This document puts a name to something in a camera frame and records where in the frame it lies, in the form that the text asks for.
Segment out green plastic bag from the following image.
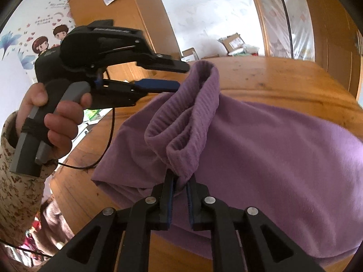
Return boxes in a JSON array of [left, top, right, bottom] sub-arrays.
[[82, 108, 107, 126]]

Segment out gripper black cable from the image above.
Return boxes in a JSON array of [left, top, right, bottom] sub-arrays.
[[0, 237, 53, 259], [55, 108, 116, 170]]

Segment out wooden wardrobe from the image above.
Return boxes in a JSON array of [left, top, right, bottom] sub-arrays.
[[69, 0, 182, 61]]

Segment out open white box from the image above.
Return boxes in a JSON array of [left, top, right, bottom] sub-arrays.
[[181, 48, 199, 63]]

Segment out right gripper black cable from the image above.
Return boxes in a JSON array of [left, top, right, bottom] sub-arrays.
[[0, 237, 53, 259]]

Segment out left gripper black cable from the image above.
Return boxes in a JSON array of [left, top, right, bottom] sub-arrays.
[[55, 108, 116, 170]]

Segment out doorway with plastic curtain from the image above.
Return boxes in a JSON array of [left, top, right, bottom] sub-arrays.
[[245, 0, 316, 62]]

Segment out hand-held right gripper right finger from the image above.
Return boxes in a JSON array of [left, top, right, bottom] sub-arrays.
[[186, 175, 325, 272]]

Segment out person's pink plush pants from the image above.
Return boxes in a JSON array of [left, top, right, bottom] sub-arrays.
[[39, 198, 75, 252]]

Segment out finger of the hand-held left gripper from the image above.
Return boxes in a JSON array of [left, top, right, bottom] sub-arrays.
[[135, 52, 191, 73], [90, 78, 181, 109]]

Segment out person's left forearm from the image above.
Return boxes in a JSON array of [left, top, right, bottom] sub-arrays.
[[0, 111, 62, 248]]

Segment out person's left hand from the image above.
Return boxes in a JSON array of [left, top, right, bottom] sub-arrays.
[[16, 82, 93, 160]]

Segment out cartoon wall sticker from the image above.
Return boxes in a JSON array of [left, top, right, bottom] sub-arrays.
[[0, 0, 76, 69]]

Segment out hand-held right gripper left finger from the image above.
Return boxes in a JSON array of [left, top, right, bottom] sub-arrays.
[[38, 169, 178, 272]]

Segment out purple fleece garment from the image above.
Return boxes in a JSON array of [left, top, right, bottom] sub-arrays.
[[91, 60, 363, 267]]

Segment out open labelled cardboard box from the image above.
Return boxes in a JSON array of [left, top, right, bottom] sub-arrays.
[[217, 33, 245, 55]]

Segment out pile of white green packets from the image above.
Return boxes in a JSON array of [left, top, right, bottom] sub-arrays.
[[235, 45, 260, 58]]

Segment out wooden door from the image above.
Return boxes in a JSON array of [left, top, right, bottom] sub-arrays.
[[299, 0, 363, 97]]

